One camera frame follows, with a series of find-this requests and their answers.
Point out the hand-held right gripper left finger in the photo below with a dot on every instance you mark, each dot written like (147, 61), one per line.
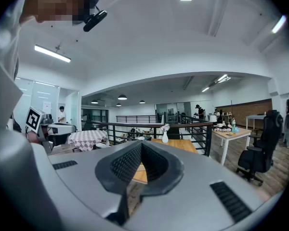
(120, 167)

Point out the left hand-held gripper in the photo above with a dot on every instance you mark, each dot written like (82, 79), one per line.
(34, 119)

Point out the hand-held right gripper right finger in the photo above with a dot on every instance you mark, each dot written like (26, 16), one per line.
(163, 167)

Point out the white vase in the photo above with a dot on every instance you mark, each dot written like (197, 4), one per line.
(165, 137)

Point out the pale purple flower bunch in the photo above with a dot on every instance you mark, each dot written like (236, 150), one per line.
(165, 127)

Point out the checkered cloth covered table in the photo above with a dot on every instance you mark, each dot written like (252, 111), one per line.
(88, 138)

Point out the black railing with wooden handrail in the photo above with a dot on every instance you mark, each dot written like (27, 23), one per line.
(183, 124)

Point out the person's white printed shirt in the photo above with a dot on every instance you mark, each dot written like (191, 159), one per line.
(7, 52)

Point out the wooden desk with white legs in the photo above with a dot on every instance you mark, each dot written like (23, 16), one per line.
(233, 135)

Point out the green bottle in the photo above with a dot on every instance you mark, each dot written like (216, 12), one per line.
(233, 127)

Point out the black office chair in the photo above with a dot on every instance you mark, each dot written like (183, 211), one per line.
(257, 155)

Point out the white table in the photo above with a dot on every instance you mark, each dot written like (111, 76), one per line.
(255, 116)

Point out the person's head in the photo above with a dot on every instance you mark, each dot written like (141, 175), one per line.
(57, 3)

